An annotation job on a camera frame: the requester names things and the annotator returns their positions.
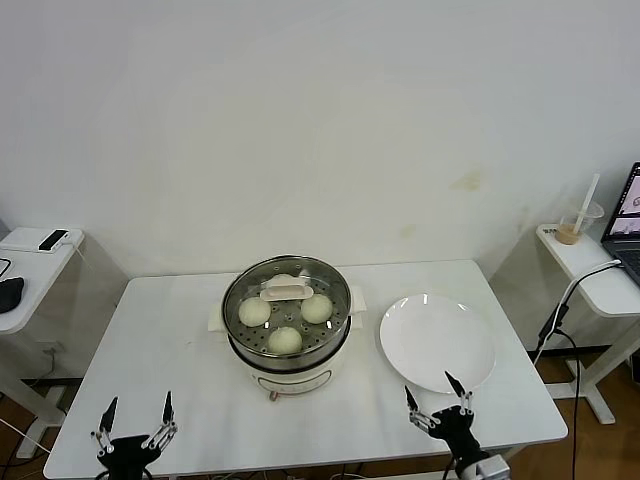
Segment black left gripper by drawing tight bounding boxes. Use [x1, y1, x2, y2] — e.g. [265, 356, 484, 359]
[91, 390, 179, 480]

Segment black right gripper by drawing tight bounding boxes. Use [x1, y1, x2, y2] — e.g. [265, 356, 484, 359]
[403, 369, 489, 464]

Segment round glass lid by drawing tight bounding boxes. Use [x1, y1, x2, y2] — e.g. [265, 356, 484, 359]
[221, 255, 352, 359]

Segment perforated stainless steamer basket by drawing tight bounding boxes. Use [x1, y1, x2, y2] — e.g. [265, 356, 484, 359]
[220, 255, 352, 369]

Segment white round plate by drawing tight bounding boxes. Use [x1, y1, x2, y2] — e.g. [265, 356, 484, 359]
[378, 292, 497, 395]

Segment white electric cooker base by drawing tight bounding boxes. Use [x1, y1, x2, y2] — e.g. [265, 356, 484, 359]
[206, 283, 368, 402]

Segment white side table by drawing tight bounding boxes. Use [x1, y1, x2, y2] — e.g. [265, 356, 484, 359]
[0, 227, 126, 460]
[535, 222, 640, 426]

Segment black cloth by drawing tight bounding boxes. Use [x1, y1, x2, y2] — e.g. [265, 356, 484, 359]
[0, 277, 25, 315]

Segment black and white phone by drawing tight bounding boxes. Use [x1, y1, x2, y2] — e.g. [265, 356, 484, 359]
[37, 229, 70, 253]

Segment clear plastic drink cup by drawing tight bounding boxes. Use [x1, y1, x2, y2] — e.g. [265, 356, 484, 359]
[558, 199, 605, 246]

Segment dark open laptop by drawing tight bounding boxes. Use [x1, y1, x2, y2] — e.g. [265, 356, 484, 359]
[599, 160, 640, 289]

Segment white drinking straw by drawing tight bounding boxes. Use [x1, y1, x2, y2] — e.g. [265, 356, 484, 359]
[572, 172, 601, 236]

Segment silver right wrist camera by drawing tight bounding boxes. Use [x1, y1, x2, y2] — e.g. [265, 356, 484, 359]
[474, 453, 512, 480]

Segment hanging black cable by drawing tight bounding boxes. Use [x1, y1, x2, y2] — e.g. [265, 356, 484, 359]
[552, 327, 586, 480]

